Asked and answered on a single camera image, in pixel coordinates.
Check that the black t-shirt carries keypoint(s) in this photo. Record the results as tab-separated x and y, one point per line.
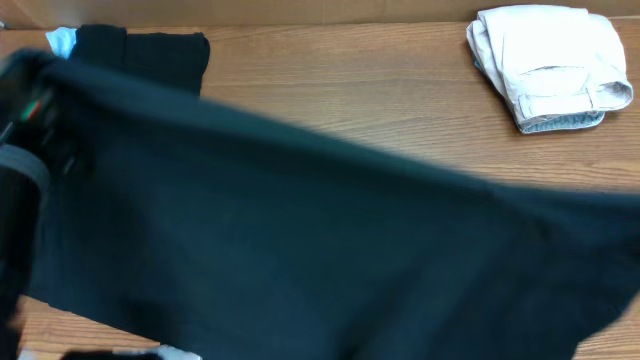
233	236

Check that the folded beige trousers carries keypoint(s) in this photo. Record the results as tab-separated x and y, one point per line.
551	60

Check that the light blue garment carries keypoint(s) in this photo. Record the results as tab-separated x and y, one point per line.
62	41

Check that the black polo shirt with logo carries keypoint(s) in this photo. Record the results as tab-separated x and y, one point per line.
175	60

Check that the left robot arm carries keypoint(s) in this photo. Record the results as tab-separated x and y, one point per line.
20	175

